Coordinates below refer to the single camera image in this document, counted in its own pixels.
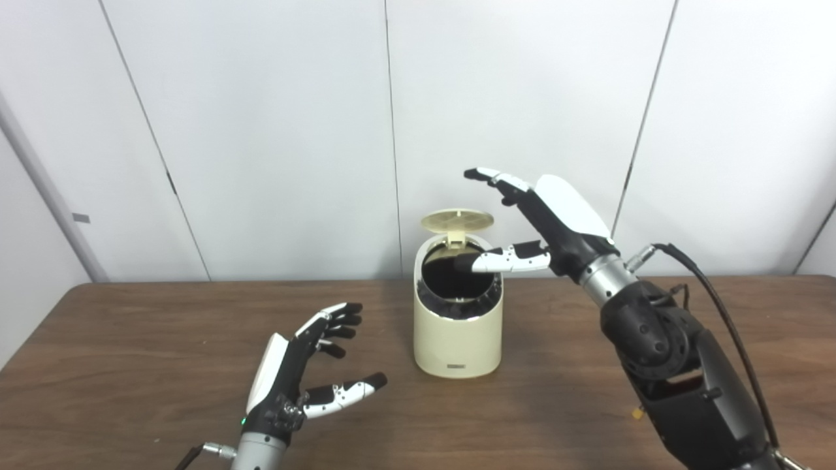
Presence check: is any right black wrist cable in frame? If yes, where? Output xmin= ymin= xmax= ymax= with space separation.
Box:
xmin=626 ymin=243 xmax=781 ymax=451

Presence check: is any cream-colored bin body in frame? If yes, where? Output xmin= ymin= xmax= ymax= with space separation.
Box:
xmin=413 ymin=233 xmax=504 ymax=379

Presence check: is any black bin liner bag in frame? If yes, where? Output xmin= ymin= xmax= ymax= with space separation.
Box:
xmin=418 ymin=245 xmax=502 ymax=321

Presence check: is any gray wall corner post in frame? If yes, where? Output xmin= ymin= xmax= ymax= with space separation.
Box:
xmin=0 ymin=91 xmax=108 ymax=283

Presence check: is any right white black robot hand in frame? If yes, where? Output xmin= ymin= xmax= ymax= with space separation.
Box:
xmin=455 ymin=167 xmax=620 ymax=283

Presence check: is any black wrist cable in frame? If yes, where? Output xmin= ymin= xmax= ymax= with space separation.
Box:
xmin=626 ymin=243 xmax=781 ymax=451
xmin=175 ymin=442 xmax=237 ymax=470

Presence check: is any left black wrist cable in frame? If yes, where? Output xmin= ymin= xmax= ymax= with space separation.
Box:
xmin=175 ymin=442 xmax=237 ymax=470

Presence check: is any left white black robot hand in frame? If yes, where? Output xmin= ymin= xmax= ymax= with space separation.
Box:
xmin=242 ymin=302 xmax=388 ymax=446

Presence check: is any cream round bin lid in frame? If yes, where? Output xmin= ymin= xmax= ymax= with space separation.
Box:
xmin=421 ymin=208 xmax=495 ymax=247

